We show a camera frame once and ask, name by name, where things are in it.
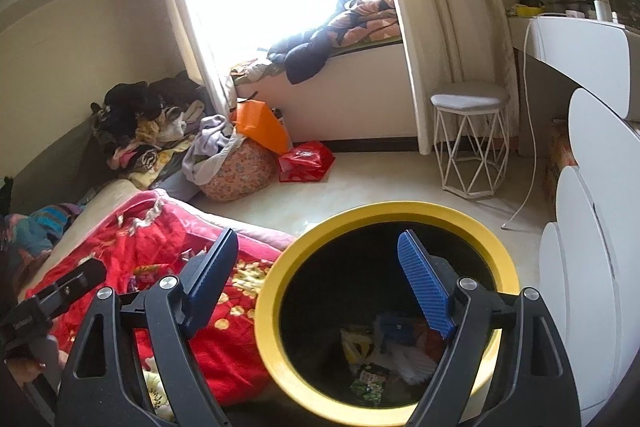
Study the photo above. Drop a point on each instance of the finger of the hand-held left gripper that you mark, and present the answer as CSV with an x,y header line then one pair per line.
x,y
70,284

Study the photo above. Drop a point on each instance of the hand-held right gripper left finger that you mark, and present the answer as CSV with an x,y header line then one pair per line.
x,y
215,277

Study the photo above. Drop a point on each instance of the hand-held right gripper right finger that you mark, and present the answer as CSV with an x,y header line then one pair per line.
x,y
425,287

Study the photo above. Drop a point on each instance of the blue plastic bag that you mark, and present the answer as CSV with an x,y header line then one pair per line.
x,y
395,329

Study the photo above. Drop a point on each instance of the red foam fruit net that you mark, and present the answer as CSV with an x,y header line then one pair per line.
x,y
430,344

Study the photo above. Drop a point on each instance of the yellow round bin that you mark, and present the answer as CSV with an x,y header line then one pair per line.
x,y
267,307

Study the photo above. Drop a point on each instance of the white foam fruit net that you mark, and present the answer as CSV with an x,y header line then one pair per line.
x,y
410,364

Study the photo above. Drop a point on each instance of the yellow snack wrapper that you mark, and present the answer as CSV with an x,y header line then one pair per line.
x,y
356,344

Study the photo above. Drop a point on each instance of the green snack wrapper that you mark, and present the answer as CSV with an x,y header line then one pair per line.
x,y
370,384

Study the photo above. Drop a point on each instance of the person's left hand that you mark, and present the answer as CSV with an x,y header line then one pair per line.
x,y
22,369

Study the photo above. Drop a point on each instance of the teal striped cloth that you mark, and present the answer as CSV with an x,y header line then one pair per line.
x,y
45,227

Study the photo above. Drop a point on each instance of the red floral blanket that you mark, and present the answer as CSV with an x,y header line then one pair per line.
x,y
150,237

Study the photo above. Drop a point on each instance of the beige bedding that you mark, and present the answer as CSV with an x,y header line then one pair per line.
x,y
110,202

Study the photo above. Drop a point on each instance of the floral fabric bundle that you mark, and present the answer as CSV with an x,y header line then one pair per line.
x,y
240,177

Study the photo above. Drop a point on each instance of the grey garment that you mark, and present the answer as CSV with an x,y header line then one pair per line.
x,y
205,157

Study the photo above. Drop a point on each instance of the red plastic bag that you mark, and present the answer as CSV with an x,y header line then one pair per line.
x,y
305,162

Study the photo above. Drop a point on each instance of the orange paper bag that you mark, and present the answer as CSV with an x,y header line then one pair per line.
x,y
257,127

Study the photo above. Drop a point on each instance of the pile of mixed clothes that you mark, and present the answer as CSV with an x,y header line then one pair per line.
x,y
140,132

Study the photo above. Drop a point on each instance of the white scalloped cabinet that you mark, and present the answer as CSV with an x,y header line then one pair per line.
x,y
590,282

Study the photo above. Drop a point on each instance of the cream curtain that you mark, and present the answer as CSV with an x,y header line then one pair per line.
x,y
210,72
450,32

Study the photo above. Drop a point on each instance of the dark puffer jacket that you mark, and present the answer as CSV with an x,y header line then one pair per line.
x,y
305,54

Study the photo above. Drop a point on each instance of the orange patterned quilt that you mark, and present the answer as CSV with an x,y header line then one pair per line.
x,y
365,19

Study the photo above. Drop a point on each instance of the white desk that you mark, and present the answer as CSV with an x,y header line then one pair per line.
x,y
580,52

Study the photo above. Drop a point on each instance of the yellow item on desk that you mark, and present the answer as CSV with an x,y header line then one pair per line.
x,y
525,11

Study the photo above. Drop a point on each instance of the white bottle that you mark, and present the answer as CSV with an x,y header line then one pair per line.
x,y
600,2

